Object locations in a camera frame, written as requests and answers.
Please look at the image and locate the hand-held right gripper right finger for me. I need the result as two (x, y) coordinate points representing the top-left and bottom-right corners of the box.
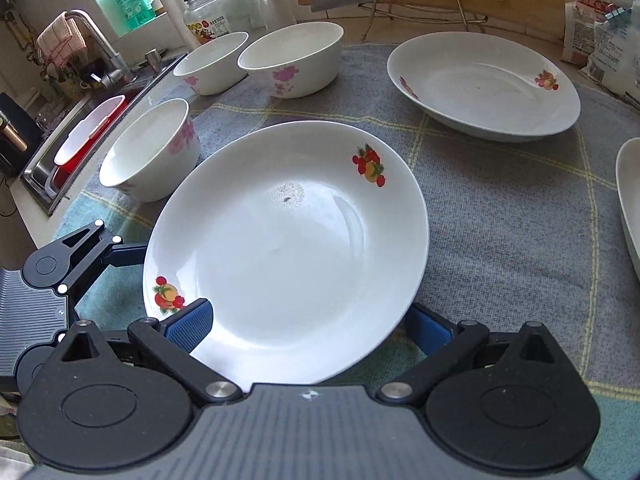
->
(376, 304), (571, 405)

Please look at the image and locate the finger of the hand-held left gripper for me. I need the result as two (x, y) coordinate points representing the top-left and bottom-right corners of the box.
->
(56, 219), (149, 307)

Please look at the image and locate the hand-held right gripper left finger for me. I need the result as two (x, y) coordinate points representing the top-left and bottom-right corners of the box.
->
(50, 299), (246, 407)

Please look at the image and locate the white pink floral bowl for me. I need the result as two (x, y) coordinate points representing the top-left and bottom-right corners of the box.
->
(98, 98), (202, 203)
(173, 31), (250, 96)
(237, 22), (345, 99)

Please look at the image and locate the white fruit print plate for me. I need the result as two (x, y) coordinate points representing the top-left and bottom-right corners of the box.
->
(386, 31), (581, 143)
(142, 120), (430, 396)
(615, 137), (640, 281)

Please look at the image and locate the red plastic basin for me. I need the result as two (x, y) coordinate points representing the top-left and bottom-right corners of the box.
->
(52, 85), (146, 191)

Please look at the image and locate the stainless steel sink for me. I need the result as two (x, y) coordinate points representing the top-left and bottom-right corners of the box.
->
(20, 52), (188, 216)

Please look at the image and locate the grey plaid table mat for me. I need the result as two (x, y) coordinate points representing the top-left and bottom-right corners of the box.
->
(55, 42), (640, 480)

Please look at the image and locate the black countertop appliance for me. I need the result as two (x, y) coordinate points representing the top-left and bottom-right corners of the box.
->
(0, 92), (31, 178)

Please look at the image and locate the metal sink faucet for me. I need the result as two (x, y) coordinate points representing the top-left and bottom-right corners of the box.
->
(65, 9), (136, 91)

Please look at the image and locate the checkered dish towel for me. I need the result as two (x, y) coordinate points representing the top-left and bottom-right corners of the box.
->
(36, 12), (83, 68)

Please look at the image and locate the glass jar with label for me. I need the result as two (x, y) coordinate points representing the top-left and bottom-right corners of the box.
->
(181, 0), (251, 46)

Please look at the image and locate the white printed food bag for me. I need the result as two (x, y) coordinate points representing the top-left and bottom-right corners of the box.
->
(585, 15), (640, 106)

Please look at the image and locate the red label white food bag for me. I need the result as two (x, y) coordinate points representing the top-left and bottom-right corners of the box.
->
(565, 0), (608, 66)

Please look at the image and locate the small binder clip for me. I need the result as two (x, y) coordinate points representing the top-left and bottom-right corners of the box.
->
(602, 5), (632, 27)

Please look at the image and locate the metal wire knife rack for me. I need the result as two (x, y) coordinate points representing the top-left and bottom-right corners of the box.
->
(360, 0), (488, 41)

